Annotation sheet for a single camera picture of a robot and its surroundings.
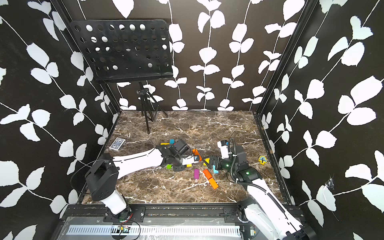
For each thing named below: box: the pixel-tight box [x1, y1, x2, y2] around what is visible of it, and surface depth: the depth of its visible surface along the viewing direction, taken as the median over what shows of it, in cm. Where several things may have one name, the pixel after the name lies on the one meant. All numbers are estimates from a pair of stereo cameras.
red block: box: [203, 169, 213, 180], surface depth 90 cm
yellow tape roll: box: [258, 155, 268, 165], surface depth 95 cm
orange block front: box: [208, 177, 219, 190], surface depth 85 cm
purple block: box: [193, 169, 200, 180], surface depth 90 cm
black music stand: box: [70, 19, 174, 134], surface depth 70 cm
